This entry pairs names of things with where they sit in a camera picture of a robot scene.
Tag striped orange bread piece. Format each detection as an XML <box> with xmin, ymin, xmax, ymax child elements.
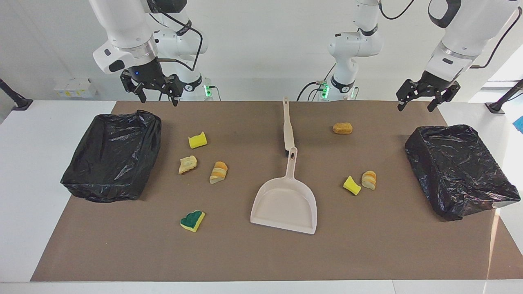
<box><xmin>209</xmin><ymin>161</ymin><xmax>228</xmax><ymax>185</ymax></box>
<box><xmin>361</xmin><ymin>170</ymin><xmax>377</xmax><ymax>191</ymax></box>

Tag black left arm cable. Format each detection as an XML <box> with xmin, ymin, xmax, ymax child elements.
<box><xmin>378</xmin><ymin>0</ymin><xmax>523</xmax><ymax>69</ymax></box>

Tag black camera stand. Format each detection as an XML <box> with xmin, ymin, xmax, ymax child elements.
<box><xmin>0</xmin><ymin>78</ymin><xmax>33</xmax><ymax>111</ymax></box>
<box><xmin>485</xmin><ymin>79</ymin><xmax>523</xmax><ymax>114</ymax></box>

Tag open black bag bin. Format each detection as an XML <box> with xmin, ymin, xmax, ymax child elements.
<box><xmin>60</xmin><ymin>109</ymin><xmax>162</xmax><ymax>203</ymax></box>

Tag beige plastic dustpan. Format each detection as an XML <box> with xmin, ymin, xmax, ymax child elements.
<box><xmin>250</xmin><ymin>147</ymin><xmax>317</xmax><ymax>235</ymax></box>

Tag white cardboard boxes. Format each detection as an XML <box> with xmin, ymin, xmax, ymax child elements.
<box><xmin>54</xmin><ymin>78</ymin><xmax>98</xmax><ymax>98</ymax></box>

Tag green and yellow sponge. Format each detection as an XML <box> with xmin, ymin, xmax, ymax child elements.
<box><xmin>180</xmin><ymin>210</ymin><xmax>206</xmax><ymax>233</ymax></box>

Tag black base cable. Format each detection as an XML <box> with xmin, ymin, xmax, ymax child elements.
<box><xmin>297</xmin><ymin>63</ymin><xmax>337</xmax><ymax>102</ymax></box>

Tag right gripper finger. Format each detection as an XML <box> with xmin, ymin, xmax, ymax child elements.
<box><xmin>121</xmin><ymin>70</ymin><xmax>147</xmax><ymax>103</ymax></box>
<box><xmin>165</xmin><ymin>75</ymin><xmax>183</xmax><ymax>107</ymax></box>

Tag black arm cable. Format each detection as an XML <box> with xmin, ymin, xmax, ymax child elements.
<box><xmin>378</xmin><ymin>0</ymin><xmax>523</xmax><ymax>69</ymax></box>
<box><xmin>148</xmin><ymin>10</ymin><xmax>203</xmax><ymax>73</ymax></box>

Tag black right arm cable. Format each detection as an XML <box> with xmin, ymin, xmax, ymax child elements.
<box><xmin>148</xmin><ymin>10</ymin><xmax>203</xmax><ymax>73</ymax></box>

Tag pale torn bread chunk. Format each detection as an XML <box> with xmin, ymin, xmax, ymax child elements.
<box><xmin>178</xmin><ymin>155</ymin><xmax>198</xmax><ymax>175</ymax></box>

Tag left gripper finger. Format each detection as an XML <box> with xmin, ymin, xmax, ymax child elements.
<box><xmin>427</xmin><ymin>82</ymin><xmax>461</xmax><ymax>113</ymax></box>
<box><xmin>396</xmin><ymin>79</ymin><xmax>423</xmax><ymax>111</ymax></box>

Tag yellow sponge piece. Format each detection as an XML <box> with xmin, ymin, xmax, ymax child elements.
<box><xmin>188</xmin><ymin>131</ymin><xmax>207</xmax><ymax>149</ymax></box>
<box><xmin>343</xmin><ymin>176</ymin><xmax>362</xmax><ymax>196</ymax></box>

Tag beige hand brush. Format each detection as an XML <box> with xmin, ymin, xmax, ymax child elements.
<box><xmin>282</xmin><ymin>97</ymin><xmax>296</xmax><ymax>158</ymax></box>

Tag brown table mat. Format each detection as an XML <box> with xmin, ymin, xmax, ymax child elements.
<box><xmin>31</xmin><ymin>101</ymin><xmax>523</xmax><ymax>282</ymax></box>

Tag black bag wrapped bin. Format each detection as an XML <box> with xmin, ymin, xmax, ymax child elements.
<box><xmin>405</xmin><ymin>124</ymin><xmax>521</xmax><ymax>222</ymax></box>

